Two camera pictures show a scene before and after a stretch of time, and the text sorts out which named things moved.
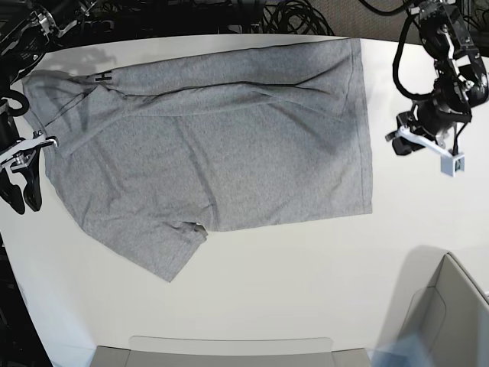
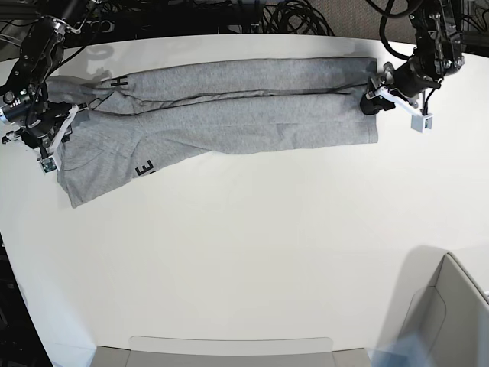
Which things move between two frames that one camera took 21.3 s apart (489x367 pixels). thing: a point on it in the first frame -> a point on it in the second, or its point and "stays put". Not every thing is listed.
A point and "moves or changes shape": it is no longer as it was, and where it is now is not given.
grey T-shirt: [157, 148] moves or changes shape
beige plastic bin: [436, 300] stays put
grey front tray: [230, 352] stays put
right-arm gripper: [430, 116] -> [409, 79]
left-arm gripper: [11, 193] -> [40, 128]
